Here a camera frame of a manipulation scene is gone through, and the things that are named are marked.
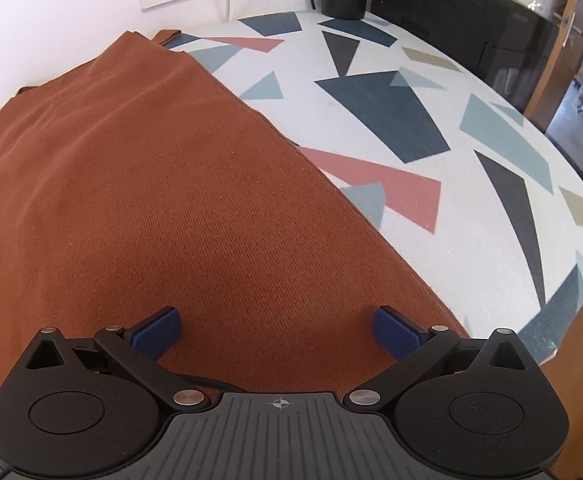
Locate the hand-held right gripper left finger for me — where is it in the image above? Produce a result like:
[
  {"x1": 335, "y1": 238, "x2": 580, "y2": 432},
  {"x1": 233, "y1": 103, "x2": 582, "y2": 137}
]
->
[{"x1": 21, "y1": 306, "x2": 211, "y2": 413}]

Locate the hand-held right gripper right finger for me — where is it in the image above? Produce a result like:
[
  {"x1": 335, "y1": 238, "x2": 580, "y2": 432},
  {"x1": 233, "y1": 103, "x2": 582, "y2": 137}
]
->
[{"x1": 342, "y1": 305, "x2": 533, "y2": 413}]

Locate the rust brown garment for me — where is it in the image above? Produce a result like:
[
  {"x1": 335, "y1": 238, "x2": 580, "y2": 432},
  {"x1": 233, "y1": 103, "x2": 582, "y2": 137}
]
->
[{"x1": 0, "y1": 30, "x2": 472, "y2": 480}]

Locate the wooden door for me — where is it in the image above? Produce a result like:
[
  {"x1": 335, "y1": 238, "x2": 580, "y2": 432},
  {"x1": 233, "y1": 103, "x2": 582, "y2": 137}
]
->
[{"x1": 521, "y1": 0, "x2": 583, "y2": 133}]

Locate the small clear plastic bag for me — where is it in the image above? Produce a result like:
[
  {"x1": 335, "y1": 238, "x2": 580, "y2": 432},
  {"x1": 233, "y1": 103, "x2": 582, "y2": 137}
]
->
[{"x1": 511, "y1": 0, "x2": 552, "y2": 16}]

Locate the metal door handle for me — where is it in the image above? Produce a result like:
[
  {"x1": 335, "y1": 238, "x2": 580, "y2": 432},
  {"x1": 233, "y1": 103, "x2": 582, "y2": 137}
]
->
[{"x1": 554, "y1": 10, "x2": 583, "y2": 38}]

